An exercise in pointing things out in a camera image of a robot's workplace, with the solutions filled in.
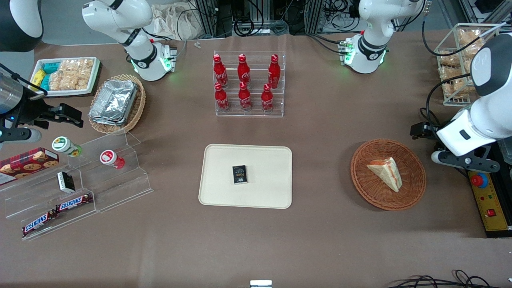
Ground beige plastic tray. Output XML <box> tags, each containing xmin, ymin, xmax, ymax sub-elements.
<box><xmin>198</xmin><ymin>144</ymin><xmax>293</xmax><ymax>210</ymax></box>

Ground aluminium frame profile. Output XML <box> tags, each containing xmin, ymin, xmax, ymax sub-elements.
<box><xmin>195</xmin><ymin>0</ymin><xmax>219</xmax><ymax>37</ymax></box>
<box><xmin>305</xmin><ymin>0</ymin><xmax>324</xmax><ymax>35</ymax></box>

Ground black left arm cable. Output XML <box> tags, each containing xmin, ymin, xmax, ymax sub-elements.
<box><xmin>422</xmin><ymin>15</ymin><xmax>501</xmax><ymax>129</ymax></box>

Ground white wire basket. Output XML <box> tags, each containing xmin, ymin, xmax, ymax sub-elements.
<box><xmin>435</xmin><ymin>23</ymin><xmax>512</xmax><ymax>107</ymax></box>

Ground small black card box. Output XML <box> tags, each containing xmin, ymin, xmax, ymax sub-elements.
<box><xmin>232</xmin><ymin>165</ymin><xmax>249</xmax><ymax>185</ymax></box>

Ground clear acrylic bottle rack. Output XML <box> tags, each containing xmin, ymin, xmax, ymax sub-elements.
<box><xmin>213</xmin><ymin>50</ymin><xmax>286</xmax><ymax>118</ymax></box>

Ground clear rice cracker pack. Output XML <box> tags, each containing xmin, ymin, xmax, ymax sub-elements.
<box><xmin>48</xmin><ymin>72</ymin><xmax>91</xmax><ymax>91</ymax></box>
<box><xmin>59</xmin><ymin>58</ymin><xmax>95</xmax><ymax>76</ymax></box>

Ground yellow snack pack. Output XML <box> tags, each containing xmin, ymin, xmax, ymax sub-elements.
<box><xmin>31</xmin><ymin>68</ymin><xmax>47</xmax><ymax>87</ymax></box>

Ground clear acrylic step display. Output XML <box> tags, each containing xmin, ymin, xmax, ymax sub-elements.
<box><xmin>0</xmin><ymin>130</ymin><xmax>154</xmax><ymax>242</ymax></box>

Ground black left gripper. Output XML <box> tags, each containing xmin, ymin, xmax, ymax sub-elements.
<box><xmin>410</xmin><ymin>121</ymin><xmax>441</xmax><ymax>140</ymax></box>

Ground red cookie box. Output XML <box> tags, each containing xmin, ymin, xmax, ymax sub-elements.
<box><xmin>0</xmin><ymin>147</ymin><xmax>60</xmax><ymax>186</ymax></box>

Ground triangular sandwich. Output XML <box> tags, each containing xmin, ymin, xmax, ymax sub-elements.
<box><xmin>367</xmin><ymin>156</ymin><xmax>403</xmax><ymax>193</ymax></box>

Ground yellow control panel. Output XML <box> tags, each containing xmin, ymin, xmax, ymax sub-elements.
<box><xmin>468</xmin><ymin>170</ymin><xmax>512</xmax><ymax>233</ymax></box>

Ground oval light wicker basket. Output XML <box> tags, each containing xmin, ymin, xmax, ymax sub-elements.
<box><xmin>88</xmin><ymin>74</ymin><xmax>147</xmax><ymax>135</ymax></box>

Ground snickers chocolate bar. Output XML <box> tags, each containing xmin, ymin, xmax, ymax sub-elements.
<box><xmin>55</xmin><ymin>193</ymin><xmax>94</xmax><ymax>213</ymax></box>
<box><xmin>22</xmin><ymin>210</ymin><xmax>58</xmax><ymax>237</ymax></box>

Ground black machine power cable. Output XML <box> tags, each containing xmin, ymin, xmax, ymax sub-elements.
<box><xmin>419</xmin><ymin>107</ymin><xmax>441</xmax><ymax>129</ymax></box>

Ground white rectangular snack tray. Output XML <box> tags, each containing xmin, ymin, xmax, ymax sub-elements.
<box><xmin>30</xmin><ymin>57</ymin><xmax>102</xmax><ymax>98</ymax></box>

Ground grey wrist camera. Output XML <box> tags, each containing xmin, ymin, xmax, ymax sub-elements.
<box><xmin>431</xmin><ymin>150</ymin><xmax>501</xmax><ymax>174</ymax></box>
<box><xmin>0</xmin><ymin>127</ymin><xmax>42</xmax><ymax>144</ymax></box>

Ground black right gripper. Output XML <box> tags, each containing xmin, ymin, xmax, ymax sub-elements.
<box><xmin>22</xmin><ymin>100</ymin><xmax>85</xmax><ymax>129</ymax></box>

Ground stacked aluminium foil containers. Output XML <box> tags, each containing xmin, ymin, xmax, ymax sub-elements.
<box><xmin>88</xmin><ymin>79</ymin><xmax>139</xmax><ymax>127</ymax></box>

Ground round brown wicker basket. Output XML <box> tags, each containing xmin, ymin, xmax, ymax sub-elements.
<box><xmin>350</xmin><ymin>138</ymin><xmax>427</xmax><ymax>211</ymax></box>

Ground green lid drink bottle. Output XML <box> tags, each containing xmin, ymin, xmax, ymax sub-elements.
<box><xmin>52</xmin><ymin>136</ymin><xmax>84</xmax><ymax>158</ymax></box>

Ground black floor cables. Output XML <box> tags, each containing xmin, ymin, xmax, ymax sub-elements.
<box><xmin>386</xmin><ymin>270</ymin><xmax>503</xmax><ymax>288</ymax></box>

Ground small black white box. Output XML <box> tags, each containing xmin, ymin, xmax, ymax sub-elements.
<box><xmin>57</xmin><ymin>171</ymin><xmax>76</xmax><ymax>194</ymax></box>

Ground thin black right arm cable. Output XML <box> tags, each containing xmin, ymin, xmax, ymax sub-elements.
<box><xmin>0</xmin><ymin>63</ymin><xmax>49</xmax><ymax>97</ymax></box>

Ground red lid drink bottle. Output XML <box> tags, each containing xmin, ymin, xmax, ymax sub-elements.
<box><xmin>100</xmin><ymin>149</ymin><xmax>126</xmax><ymax>170</ymax></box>

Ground clear fried snack pack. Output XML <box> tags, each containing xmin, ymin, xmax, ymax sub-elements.
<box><xmin>457</xmin><ymin>29</ymin><xmax>487</xmax><ymax>47</ymax></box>
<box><xmin>438</xmin><ymin>50</ymin><xmax>461</xmax><ymax>67</ymax></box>
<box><xmin>461</xmin><ymin>42</ymin><xmax>479</xmax><ymax>59</ymax></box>
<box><xmin>439</xmin><ymin>66</ymin><xmax>467</xmax><ymax>81</ymax></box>
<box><xmin>442</xmin><ymin>78</ymin><xmax>475</xmax><ymax>99</ymax></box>

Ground beige cloth bag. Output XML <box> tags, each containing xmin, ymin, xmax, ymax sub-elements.
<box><xmin>151</xmin><ymin>3</ymin><xmax>201</xmax><ymax>41</ymax></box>

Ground red cola bottle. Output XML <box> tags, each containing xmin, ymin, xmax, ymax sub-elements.
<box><xmin>238</xmin><ymin>81</ymin><xmax>253</xmax><ymax>112</ymax></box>
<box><xmin>268</xmin><ymin>54</ymin><xmax>282</xmax><ymax>90</ymax></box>
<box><xmin>214</xmin><ymin>82</ymin><xmax>230</xmax><ymax>113</ymax></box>
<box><xmin>261</xmin><ymin>83</ymin><xmax>274</xmax><ymax>114</ymax></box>
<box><xmin>237</xmin><ymin>54</ymin><xmax>252</xmax><ymax>87</ymax></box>
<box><xmin>213</xmin><ymin>54</ymin><xmax>229</xmax><ymax>88</ymax></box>

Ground coiled black cable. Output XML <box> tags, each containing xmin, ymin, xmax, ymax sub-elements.
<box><xmin>234</xmin><ymin>17</ymin><xmax>255</xmax><ymax>37</ymax></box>

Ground black machine housing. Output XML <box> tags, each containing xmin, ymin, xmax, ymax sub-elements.
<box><xmin>464</xmin><ymin>138</ymin><xmax>512</xmax><ymax>238</ymax></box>

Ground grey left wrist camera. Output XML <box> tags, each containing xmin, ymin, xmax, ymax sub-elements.
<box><xmin>431</xmin><ymin>150</ymin><xmax>501</xmax><ymax>174</ymax></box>

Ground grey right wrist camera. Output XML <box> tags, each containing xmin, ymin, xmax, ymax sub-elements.
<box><xmin>0</xmin><ymin>127</ymin><xmax>42</xmax><ymax>144</ymax></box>

